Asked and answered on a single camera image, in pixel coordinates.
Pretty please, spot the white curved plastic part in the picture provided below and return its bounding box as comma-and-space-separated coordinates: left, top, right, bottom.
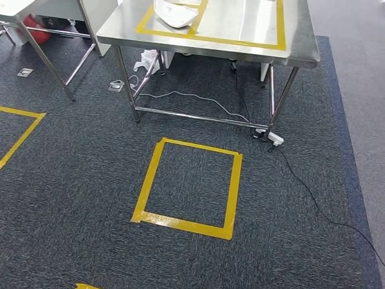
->
153, 0, 200, 29

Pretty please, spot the steel workbench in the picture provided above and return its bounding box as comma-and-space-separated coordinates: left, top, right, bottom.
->
96, 0, 321, 141

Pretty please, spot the white plastic bag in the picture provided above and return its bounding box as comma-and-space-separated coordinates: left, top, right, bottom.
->
133, 49, 162, 76

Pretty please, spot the white power strip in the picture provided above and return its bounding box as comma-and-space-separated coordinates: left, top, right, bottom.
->
255, 127, 285, 147

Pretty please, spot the table with white panel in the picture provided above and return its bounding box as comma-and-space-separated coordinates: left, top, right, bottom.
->
0, 0, 118, 102

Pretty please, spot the red plastic bucket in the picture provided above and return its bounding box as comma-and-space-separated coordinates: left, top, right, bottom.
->
23, 15, 51, 45

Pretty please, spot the white power cable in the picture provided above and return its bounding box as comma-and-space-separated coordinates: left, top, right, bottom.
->
127, 75, 250, 122

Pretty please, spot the black power cable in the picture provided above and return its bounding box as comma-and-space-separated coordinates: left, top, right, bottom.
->
230, 60, 251, 120

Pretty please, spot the black controller cable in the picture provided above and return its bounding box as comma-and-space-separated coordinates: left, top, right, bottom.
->
267, 145, 385, 268

